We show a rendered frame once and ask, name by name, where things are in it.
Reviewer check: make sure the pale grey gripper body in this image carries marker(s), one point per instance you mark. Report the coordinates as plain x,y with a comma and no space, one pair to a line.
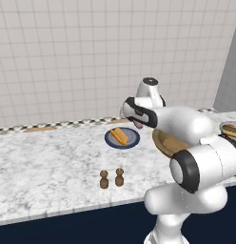
139,124

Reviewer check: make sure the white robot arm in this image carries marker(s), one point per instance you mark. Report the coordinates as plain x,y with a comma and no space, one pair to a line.
189,127

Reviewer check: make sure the orange hot dog bun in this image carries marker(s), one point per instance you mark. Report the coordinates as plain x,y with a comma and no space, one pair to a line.
119,135
233,130

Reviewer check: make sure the wooden bowl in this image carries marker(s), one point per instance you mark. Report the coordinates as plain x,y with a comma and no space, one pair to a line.
158,139

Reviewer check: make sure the tan bun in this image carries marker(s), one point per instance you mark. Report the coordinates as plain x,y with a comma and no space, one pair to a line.
172,143

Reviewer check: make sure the brown wooden shaker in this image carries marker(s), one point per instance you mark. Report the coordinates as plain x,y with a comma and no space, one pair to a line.
104,179
119,177

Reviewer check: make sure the dark blue counter cabinet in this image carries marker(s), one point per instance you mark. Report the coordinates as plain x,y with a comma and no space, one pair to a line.
75,227

